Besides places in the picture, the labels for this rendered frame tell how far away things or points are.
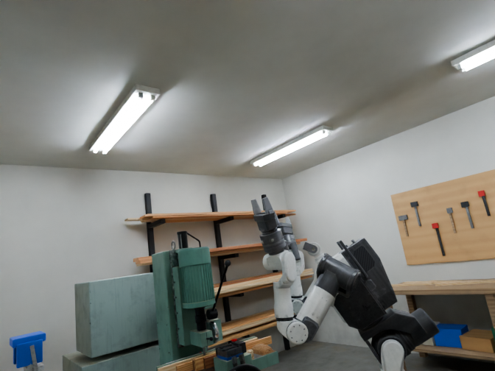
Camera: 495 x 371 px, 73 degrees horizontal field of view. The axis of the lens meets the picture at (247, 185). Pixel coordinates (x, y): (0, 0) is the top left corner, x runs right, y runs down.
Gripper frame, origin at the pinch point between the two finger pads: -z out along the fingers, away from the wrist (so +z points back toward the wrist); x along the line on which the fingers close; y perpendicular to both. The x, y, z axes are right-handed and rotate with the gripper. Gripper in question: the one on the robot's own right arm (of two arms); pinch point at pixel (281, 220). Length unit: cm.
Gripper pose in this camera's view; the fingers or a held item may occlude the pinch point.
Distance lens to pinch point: 199.9
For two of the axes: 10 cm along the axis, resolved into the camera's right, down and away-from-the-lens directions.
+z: 2.0, 8.5, -4.8
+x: -7.4, -1.9, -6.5
